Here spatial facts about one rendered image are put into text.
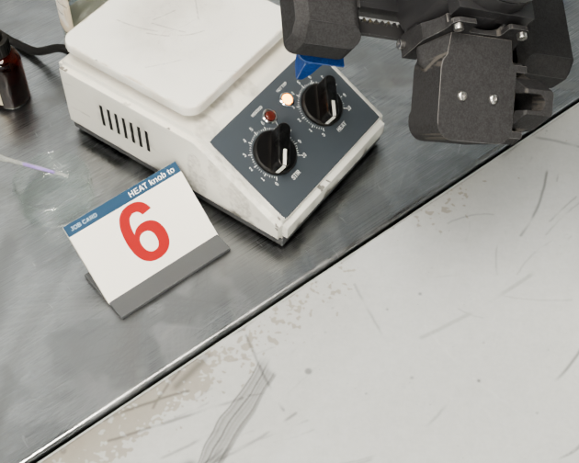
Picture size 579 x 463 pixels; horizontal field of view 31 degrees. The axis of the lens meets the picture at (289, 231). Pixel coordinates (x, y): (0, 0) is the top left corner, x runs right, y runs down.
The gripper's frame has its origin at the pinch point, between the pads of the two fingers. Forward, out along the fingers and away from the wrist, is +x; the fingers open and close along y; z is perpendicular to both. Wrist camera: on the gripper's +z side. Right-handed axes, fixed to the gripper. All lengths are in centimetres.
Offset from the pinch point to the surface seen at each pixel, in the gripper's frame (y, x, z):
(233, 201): -6.1, 11.7, 6.0
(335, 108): 0.3, 7.8, 0.1
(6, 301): -20.1, 18.4, 11.6
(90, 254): -15.4, 14.4, 9.3
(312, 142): -0.9, 9.5, 2.0
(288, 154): -3.6, 7.8, 3.8
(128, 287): -12.8, 14.9, 11.4
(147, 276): -11.5, 14.7, 10.6
